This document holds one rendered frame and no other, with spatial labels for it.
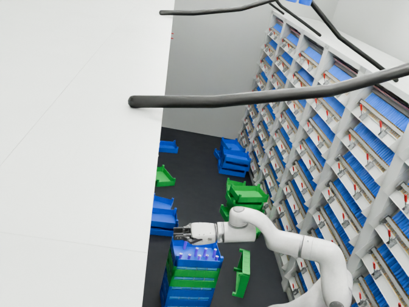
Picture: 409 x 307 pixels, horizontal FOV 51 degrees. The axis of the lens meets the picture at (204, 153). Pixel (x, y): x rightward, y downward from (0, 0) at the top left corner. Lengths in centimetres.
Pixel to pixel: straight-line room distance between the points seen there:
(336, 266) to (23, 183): 137
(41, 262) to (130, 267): 9
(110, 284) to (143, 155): 29
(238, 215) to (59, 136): 113
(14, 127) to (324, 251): 129
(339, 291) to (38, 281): 143
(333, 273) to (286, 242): 20
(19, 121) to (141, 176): 23
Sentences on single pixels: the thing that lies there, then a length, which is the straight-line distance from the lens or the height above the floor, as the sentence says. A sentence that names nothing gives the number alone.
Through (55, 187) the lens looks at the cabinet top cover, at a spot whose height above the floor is 181.
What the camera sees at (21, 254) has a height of 181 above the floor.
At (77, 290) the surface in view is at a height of 181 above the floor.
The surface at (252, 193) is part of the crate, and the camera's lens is 408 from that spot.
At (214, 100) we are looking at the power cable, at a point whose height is 186.
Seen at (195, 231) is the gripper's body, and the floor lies 111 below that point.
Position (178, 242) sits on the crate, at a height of 43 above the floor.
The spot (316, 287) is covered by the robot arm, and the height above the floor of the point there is 100.
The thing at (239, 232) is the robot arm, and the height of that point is 115.
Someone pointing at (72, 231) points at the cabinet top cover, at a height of 181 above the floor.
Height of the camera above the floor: 210
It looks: 24 degrees down
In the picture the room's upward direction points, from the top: 13 degrees clockwise
